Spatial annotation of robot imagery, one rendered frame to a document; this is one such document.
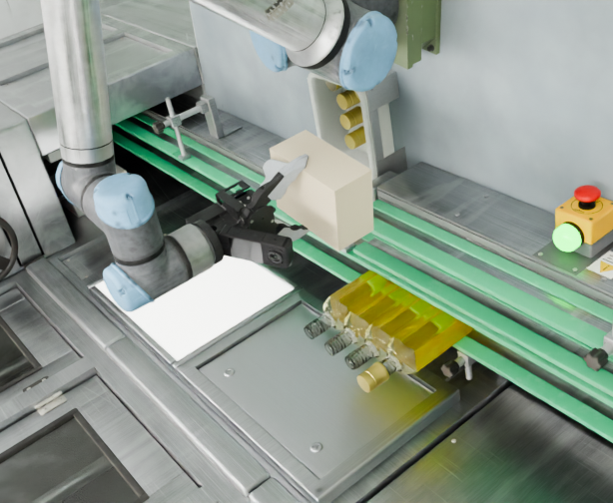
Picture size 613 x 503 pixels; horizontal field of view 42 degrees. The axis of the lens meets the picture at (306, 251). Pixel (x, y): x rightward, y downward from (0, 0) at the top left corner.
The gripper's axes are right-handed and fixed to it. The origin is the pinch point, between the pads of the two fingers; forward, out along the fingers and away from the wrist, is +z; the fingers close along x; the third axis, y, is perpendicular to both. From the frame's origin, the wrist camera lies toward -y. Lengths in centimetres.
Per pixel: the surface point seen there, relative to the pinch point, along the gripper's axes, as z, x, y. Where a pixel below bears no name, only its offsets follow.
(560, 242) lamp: 25.0, 6.8, -29.8
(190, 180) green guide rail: 15, 45, 75
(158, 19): 41, 26, 128
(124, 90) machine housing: 12, 25, 96
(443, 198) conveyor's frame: 27.4, 14.4, -2.8
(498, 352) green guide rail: 17.6, 30.2, -26.2
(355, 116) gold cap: 30.7, 10.5, 25.2
